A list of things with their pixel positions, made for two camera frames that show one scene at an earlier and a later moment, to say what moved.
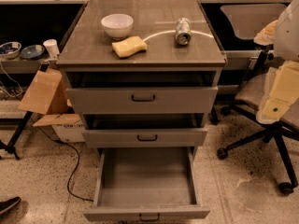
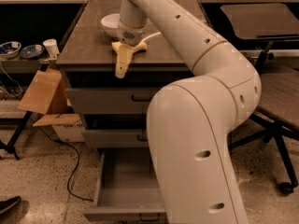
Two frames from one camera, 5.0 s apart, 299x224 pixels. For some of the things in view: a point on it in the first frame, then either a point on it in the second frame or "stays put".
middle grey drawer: (145, 138) stays put
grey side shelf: (20, 65) stays put
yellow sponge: (128, 47) stays put
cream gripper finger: (274, 110) -> (123, 58)
